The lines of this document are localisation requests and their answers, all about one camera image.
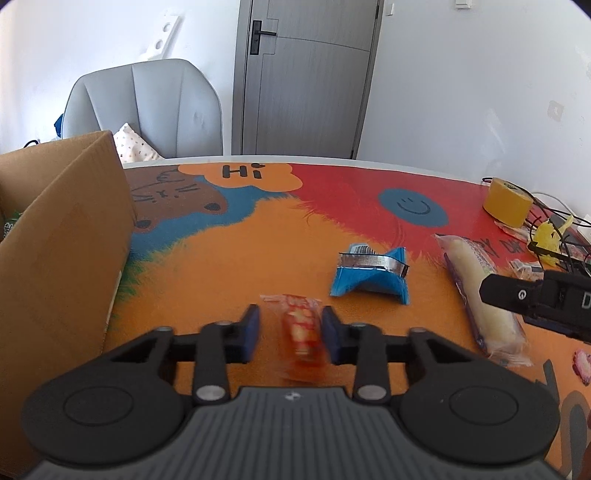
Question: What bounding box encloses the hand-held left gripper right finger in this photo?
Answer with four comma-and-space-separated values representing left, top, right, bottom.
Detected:
321, 305, 479, 401

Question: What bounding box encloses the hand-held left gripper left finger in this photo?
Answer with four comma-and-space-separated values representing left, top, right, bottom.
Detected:
107, 303, 262, 404

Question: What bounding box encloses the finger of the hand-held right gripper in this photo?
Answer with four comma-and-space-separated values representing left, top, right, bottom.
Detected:
479, 273, 548, 320

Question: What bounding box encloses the red snack packet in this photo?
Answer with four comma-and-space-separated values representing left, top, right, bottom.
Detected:
259, 293, 325, 382

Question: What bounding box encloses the brown cardboard box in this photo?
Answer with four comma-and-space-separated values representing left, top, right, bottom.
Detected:
0, 130, 137, 479

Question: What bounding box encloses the blue green snack packet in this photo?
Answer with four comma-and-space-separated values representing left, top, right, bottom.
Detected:
0, 210, 23, 242

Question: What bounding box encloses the small clear snack packet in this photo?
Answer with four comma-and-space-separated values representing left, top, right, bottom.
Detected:
509, 259, 546, 282

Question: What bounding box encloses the long white bread packet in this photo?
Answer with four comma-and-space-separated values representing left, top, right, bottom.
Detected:
434, 233, 533, 368

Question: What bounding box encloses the pale pink snack packet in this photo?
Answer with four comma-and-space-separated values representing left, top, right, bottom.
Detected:
573, 350, 591, 387

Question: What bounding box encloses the yellow crumpled wrapper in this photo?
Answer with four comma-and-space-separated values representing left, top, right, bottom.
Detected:
529, 215, 576, 253

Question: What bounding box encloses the yellow tape roll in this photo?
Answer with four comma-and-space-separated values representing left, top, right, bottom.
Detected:
482, 176, 533, 228

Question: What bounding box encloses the colourful cartoon table mat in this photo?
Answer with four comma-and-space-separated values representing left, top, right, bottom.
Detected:
107, 161, 591, 480

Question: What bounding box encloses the dotted cream cushion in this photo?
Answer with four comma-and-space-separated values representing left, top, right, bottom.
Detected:
113, 122, 163, 164

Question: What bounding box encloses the grey door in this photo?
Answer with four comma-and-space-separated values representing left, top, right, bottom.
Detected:
232, 0, 387, 160

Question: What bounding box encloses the grey armchair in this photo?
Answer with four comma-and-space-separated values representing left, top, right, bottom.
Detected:
61, 58, 225, 162

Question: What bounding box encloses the white board with holes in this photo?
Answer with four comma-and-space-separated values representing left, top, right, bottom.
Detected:
141, 14, 181, 64

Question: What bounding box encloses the black cable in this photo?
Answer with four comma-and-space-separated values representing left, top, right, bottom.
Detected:
482, 178, 591, 278

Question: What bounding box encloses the black door handle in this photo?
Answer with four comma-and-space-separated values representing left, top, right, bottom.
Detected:
249, 19, 278, 57

